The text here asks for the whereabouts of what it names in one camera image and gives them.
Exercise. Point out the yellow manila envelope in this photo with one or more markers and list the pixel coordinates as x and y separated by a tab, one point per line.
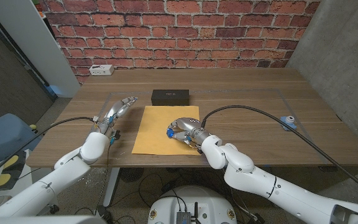
154	130

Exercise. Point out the printed brick backdrop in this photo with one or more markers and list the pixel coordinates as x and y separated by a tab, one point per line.
182	34

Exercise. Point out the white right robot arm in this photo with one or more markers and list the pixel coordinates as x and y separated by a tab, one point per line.
275	186

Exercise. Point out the black and yellow pedal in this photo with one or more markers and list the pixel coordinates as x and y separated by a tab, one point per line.
8	174

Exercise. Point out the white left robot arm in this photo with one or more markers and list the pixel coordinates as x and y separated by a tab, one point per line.
57	180

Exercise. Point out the white pillar panel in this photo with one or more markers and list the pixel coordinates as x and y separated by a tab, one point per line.
36	46

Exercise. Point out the blue toy camera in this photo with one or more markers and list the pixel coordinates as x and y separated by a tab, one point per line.
288	123

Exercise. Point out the black rectangular box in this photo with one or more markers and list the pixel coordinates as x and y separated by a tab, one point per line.
169	98

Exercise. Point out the round black fan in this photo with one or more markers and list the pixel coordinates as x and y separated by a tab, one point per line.
131	175

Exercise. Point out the white power strip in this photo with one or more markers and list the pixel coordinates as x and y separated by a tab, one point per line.
102	70

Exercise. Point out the white table leg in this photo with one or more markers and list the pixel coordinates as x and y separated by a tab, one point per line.
110	186

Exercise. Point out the small yellow-green ball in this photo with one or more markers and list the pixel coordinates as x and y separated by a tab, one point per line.
33	127

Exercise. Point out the small blue block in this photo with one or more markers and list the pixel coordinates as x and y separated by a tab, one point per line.
169	133

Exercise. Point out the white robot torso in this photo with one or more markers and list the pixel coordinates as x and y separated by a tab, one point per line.
194	199

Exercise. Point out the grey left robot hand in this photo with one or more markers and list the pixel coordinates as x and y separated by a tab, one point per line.
113	113

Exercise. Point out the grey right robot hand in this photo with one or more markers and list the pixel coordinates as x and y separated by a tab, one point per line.
191	124

